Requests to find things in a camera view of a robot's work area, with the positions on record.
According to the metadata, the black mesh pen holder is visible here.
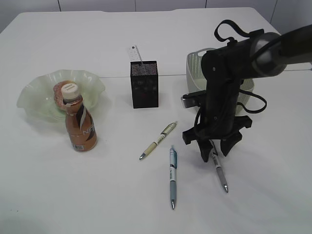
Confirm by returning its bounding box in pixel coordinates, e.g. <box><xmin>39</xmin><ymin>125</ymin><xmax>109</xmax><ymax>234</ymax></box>
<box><xmin>130</xmin><ymin>61</ymin><xmax>159</xmax><ymax>109</ymax></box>

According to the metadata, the grey-green woven plastic basket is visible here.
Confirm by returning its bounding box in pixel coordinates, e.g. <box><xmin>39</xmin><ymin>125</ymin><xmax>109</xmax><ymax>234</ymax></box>
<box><xmin>186</xmin><ymin>48</ymin><xmax>254</xmax><ymax>116</ymax></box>

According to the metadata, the sugared bread bun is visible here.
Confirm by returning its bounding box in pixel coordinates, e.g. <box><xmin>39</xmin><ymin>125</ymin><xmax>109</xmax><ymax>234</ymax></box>
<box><xmin>53</xmin><ymin>80</ymin><xmax>74</xmax><ymax>111</ymax></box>

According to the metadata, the white grey grip pen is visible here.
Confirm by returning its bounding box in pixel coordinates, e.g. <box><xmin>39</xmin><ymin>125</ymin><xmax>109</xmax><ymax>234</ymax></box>
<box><xmin>210</xmin><ymin>140</ymin><xmax>229</xmax><ymax>193</ymax></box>

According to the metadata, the cream barrel pen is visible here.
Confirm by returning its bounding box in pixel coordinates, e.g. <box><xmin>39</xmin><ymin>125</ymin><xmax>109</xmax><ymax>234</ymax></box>
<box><xmin>139</xmin><ymin>121</ymin><xmax>177</xmax><ymax>160</ymax></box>

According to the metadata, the clear plastic ruler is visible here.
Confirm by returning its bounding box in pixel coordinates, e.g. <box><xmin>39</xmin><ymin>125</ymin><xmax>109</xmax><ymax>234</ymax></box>
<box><xmin>127</xmin><ymin>45</ymin><xmax>144</xmax><ymax>69</ymax></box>

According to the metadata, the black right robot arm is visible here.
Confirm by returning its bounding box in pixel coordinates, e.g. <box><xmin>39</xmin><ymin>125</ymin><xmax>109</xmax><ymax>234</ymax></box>
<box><xmin>181</xmin><ymin>20</ymin><xmax>312</xmax><ymax>161</ymax></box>

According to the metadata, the pale green wavy glass plate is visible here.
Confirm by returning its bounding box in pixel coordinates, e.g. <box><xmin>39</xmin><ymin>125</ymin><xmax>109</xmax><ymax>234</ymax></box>
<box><xmin>17</xmin><ymin>70</ymin><xmax>105</xmax><ymax>122</ymax></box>

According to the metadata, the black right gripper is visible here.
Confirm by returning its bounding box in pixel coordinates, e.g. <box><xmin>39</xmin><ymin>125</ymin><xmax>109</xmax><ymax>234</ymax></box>
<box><xmin>182</xmin><ymin>114</ymin><xmax>252</xmax><ymax>163</ymax></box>

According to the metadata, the brown coffee drink bottle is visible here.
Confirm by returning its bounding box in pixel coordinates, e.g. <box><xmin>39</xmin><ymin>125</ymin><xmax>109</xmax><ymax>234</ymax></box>
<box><xmin>61</xmin><ymin>83</ymin><xmax>97</xmax><ymax>152</ymax></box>

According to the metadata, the blue-grey grip pen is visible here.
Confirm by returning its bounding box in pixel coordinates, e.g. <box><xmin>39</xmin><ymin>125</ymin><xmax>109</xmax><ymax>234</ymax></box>
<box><xmin>170</xmin><ymin>145</ymin><xmax>177</xmax><ymax>210</ymax></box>

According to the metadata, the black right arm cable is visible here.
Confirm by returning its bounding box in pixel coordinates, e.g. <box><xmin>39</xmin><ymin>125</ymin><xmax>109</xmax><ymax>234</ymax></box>
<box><xmin>214</xmin><ymin>19</ymin><xmax>268</xmax><ymax>115</ymax></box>

